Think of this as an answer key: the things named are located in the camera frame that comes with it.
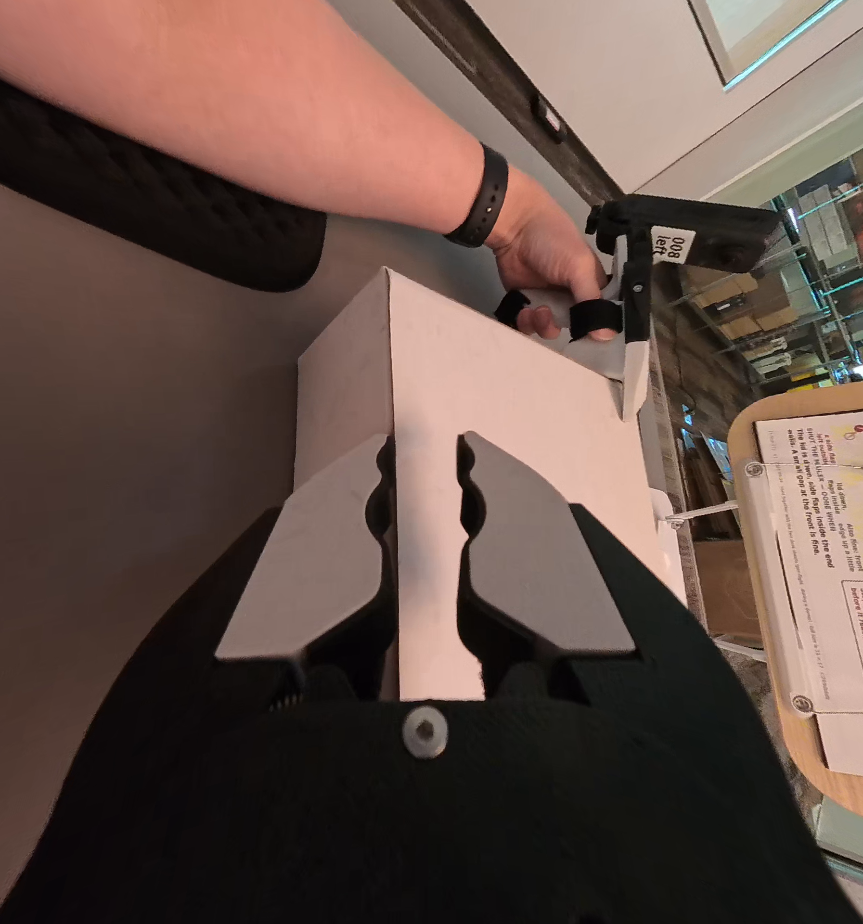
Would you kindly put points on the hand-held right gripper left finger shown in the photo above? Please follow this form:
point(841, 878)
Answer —
point(316, 570)

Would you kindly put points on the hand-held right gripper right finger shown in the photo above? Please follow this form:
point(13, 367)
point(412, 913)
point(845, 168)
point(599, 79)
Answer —
point(539, 577)

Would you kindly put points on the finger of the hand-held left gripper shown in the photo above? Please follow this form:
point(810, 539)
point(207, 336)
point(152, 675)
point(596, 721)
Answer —
point(637, 382)

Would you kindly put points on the white cardboard box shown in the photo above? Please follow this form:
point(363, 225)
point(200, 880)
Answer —
point(474, 375)

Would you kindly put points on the person's left forearm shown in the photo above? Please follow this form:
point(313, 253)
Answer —
point(222, 108)

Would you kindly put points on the person's left hand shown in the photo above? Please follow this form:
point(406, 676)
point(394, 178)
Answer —
point(539, 245)

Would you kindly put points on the metal storage shelving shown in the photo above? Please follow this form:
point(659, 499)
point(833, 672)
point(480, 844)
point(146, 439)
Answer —
point(821, 303)

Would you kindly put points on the small black device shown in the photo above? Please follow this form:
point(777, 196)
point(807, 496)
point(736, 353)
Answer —
point(549, 119)

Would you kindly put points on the window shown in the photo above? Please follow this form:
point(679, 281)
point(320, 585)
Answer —
point(756, 29)

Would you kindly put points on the black wristband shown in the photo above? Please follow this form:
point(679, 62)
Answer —
point(485, 195)

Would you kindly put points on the wooden board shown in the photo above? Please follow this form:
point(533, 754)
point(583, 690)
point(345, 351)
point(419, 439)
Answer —
point(835, 787)

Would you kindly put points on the black quilted sleeve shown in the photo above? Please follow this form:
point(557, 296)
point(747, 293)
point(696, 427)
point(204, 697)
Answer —
point(150, 209)

